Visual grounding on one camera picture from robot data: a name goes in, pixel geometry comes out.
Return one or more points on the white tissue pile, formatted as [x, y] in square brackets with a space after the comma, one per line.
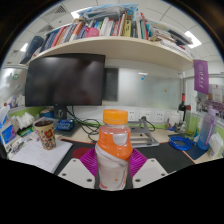
[25, 120]

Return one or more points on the wall shelf with books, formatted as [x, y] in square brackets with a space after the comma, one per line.
[110, 45]

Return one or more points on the blue tissue box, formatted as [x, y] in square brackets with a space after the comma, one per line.
[7, 133]

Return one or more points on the black computer monitor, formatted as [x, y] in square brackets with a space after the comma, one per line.
[65, 80]

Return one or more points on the dark wine bottle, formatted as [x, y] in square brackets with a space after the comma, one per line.
[182, 108]

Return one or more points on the patterned ceramic mug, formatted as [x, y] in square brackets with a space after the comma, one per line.
[46, 135]

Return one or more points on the silver laptop stand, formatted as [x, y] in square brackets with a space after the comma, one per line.
[143, 138]

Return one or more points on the blue round container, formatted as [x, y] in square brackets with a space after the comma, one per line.
[47, 113]

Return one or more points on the orange drink bottle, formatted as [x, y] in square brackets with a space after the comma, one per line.
[113, 150]

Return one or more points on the flat round red coaster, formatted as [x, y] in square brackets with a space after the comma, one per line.
[79, 152]

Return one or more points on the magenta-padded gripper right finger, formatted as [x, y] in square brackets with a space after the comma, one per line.
[150, 170]

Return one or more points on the white wall socket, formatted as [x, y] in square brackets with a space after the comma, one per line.
[133, 115]
[159, 117]
[146, 116]

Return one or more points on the white tissue packet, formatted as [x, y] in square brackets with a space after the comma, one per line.
[216, 145]

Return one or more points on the purple hanging banner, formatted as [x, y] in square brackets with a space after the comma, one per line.
[201, 76]

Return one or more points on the white plastic container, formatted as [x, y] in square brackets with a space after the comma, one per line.
[173, 119]

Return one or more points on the small blue box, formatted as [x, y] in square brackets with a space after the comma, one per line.
[65, 125]

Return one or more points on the white handwritten paper sheet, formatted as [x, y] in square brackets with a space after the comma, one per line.
[36, 155]

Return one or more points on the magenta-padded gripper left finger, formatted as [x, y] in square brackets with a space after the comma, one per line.
[75, 171]

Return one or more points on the purple translucent water bottle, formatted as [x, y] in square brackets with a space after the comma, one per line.
[205, 131]

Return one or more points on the black desk mat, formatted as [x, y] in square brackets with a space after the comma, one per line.
[166, 156]

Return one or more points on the group photo poster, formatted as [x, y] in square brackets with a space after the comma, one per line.
[216, 98]

